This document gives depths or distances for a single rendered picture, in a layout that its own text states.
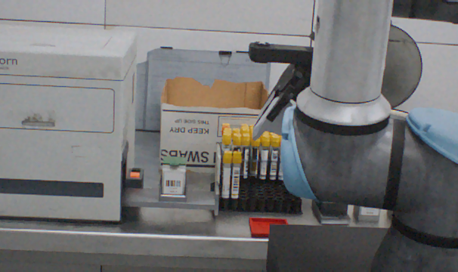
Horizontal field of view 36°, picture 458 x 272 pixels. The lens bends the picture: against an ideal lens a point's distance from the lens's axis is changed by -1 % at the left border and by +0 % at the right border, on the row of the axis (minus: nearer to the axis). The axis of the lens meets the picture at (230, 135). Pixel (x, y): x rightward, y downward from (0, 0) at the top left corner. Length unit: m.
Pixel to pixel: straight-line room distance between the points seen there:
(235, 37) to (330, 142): 0.99
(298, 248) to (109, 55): 0.44
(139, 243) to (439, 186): 0.55
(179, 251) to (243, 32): 0.75
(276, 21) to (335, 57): 0.99
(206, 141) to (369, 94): 0.71
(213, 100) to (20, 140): 0.67
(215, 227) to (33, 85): 0.39
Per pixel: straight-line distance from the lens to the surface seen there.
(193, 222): 1.28
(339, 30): 0.82
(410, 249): 0.92
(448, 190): 0.88
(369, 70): 0.84
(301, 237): 1.06
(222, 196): 1.33
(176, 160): 1.26
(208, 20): 1.80
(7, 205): 1.28
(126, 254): 1.24
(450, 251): 0.91
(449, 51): 1.93
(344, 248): 1.05
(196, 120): 1.50
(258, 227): 1.27
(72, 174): 1.24
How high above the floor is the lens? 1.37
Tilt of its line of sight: 16 degrees down
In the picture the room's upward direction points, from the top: 4 degrees clockwise
